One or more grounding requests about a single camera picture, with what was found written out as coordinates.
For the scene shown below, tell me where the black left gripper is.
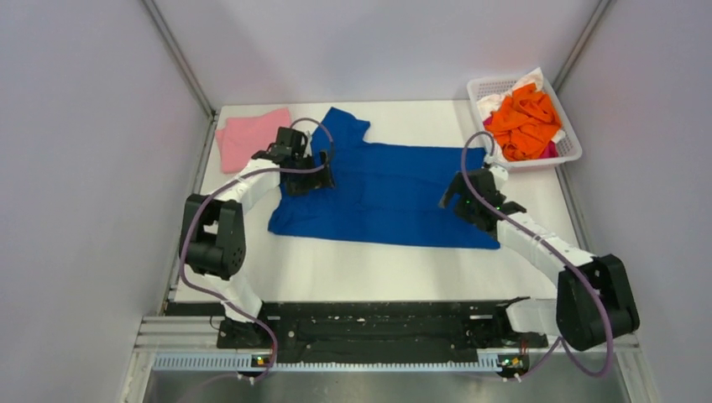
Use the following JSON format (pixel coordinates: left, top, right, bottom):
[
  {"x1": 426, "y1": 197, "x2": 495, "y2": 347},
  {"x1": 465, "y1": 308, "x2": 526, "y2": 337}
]
[{"x1": 285, "y1": 149, "x2": 335, "y2": 196}]

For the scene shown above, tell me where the blue panda print t-shirt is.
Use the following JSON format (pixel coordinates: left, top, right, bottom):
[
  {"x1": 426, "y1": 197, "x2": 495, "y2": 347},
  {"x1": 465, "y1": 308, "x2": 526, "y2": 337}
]
[{"x1": 268, "y1": 107, "x2": 500, "y2": 249}]

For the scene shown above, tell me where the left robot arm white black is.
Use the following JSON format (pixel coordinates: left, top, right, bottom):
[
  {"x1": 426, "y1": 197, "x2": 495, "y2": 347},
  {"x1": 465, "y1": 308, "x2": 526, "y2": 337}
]
[{"x1": 178, "y1": 123, "x2": 335, "y2": 347}]

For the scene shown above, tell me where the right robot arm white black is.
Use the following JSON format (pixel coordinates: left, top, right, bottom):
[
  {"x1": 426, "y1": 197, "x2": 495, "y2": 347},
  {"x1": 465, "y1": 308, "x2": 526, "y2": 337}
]
[{"x1": 439, "y1": 165, "x2": 640, "y2": 352}]

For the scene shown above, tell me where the folded pink t-shirt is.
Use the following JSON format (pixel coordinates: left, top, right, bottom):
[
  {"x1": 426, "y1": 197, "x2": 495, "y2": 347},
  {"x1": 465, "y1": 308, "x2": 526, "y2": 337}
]
[{"x1": 215, "y1": 107, "x2": 292, "y2": 174}]

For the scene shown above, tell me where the white t-shirt in basket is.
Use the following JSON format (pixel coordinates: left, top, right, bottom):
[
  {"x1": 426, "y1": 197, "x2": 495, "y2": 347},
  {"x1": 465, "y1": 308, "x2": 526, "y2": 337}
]
[{"x1": 476, "y1": 67, "x2": 566, "y2": 154}]

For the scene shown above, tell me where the orange t-shirt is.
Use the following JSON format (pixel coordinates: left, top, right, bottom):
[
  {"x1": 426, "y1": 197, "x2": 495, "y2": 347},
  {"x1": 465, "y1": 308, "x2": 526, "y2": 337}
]
[{"x1": 484, "y1": 83, "x2": 563, "y2": 162}]

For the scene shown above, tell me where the magenta garment in basket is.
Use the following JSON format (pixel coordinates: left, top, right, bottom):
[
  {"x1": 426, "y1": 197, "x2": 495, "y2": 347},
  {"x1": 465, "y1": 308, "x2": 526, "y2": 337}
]
[{"x1": 484, "y1": 117, "x2": 562, "y2": 162}]

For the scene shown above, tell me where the white plastic laundry basket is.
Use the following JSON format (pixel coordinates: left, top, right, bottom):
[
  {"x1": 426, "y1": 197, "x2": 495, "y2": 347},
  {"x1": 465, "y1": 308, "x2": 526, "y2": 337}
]
[{"x1": 466, "y1": 68, "x2": 583, "y2": 171}]

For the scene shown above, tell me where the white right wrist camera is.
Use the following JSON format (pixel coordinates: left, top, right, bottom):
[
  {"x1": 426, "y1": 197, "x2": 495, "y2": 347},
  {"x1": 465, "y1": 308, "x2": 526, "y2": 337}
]
[{"x1": 483, "y1": 154, "x2": 509, "y2": 191}]

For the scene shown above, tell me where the left metal corner post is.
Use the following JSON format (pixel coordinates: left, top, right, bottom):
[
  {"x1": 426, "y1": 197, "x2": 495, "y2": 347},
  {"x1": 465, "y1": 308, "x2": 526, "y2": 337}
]
[{"x1": 139, "y1": 0, "x2": 216, "y2": 119}]

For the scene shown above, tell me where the metal corner post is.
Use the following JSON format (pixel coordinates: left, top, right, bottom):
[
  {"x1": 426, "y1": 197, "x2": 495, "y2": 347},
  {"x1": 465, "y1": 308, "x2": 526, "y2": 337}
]
[
  {"x1": 552, "y1": 0, "x2": 617, "y2": 91},
  {"x1": 139, "y1": 0, "x2": 216, "y2": 119}
]

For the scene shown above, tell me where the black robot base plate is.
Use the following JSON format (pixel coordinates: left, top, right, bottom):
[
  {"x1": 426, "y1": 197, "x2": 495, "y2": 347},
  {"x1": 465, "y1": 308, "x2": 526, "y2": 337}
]
[{"x1": 166, "y1": 299, "x2": 607, "y2": 365}]

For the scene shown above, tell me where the aluminium frame rail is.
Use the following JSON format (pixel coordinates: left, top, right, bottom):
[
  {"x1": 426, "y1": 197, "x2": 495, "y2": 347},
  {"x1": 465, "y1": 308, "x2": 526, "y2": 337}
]
[{"x1": 134, "y1": 314, "x2": 641, "y2": 374}]

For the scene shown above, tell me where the right metal corner post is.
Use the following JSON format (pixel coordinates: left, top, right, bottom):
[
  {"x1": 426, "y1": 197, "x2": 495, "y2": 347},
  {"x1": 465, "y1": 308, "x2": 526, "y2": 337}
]
[{"x1": 552, "y1": 0, "x2": 617, "y2": 91}]

